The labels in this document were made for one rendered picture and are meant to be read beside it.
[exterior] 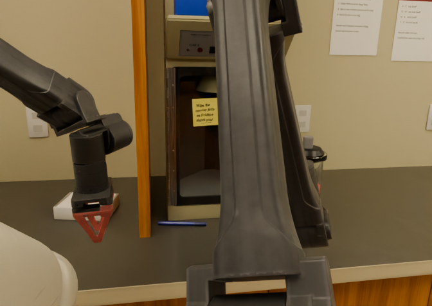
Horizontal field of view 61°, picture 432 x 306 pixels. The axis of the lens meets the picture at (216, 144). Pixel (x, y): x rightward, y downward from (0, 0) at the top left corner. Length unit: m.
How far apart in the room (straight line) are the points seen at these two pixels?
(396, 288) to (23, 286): 1.01
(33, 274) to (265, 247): 0.14
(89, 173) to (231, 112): 0.42
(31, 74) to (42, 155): 0.93
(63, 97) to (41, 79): 0.04
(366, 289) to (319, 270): 0.81
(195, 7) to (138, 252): 0.61
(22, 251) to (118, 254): 0.78
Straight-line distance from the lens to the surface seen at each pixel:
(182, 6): 0.90
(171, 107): 1.00
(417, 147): 1.91
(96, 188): 0.69
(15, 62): 0.64
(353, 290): 1.06
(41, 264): 0.21
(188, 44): 0.94
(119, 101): 1.45
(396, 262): 1.04
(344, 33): 1.62
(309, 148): 1.02
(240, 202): 0.27
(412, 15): 1.79
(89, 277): 0.91
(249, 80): 0.31
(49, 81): 0.65
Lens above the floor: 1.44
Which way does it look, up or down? 15 degrees down
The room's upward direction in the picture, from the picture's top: 1 degrees clockwise
